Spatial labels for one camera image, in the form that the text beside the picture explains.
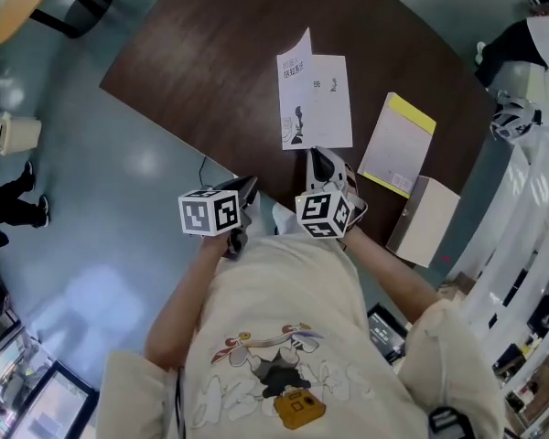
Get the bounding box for cream printed t-shirt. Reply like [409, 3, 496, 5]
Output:
[95, 235, 508, 439]

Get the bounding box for person's right forearm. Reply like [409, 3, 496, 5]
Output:
[345, 224, 442, 328]

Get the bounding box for round wooden table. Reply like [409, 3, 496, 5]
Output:
[0, 0, 116, 46]

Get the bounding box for black display device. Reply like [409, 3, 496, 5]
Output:
[366, 303, 410, 366]

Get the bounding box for white trousers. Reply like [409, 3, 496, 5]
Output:
[240, 189, 306, 246]

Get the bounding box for yellow and white booklet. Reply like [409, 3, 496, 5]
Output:
[356, 91, 438, 199]

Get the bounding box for white cardboard box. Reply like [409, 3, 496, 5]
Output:
[384, 175, 462, 269]

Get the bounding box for brown cardboard box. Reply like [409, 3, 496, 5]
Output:
[436, 271, 478, 302]

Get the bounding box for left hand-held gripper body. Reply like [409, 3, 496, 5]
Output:
[178, 185, 253, 262]

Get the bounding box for black framed glass partition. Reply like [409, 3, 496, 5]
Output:
[0, 322, 100, 439]

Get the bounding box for black floor cable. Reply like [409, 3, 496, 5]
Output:
[196, 155, 211, 190]

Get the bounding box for white trash bin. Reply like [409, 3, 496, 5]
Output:
[0, 111, 43, 156]

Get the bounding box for person's left forearm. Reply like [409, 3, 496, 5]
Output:
[144, 233, 232, 373]

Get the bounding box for black headset cable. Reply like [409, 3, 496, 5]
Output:
[173, 364, 187, 439]

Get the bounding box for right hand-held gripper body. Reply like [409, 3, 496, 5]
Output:
[296, 176, 370, 241]

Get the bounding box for white glossy bench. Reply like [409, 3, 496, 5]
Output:
[443, 125, 549, 365]

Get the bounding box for black strap buckle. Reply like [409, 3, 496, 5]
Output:
[426, 404, 478, 439]

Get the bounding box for white bicycle helmet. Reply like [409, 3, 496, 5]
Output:
[489, 90, 544, 145]

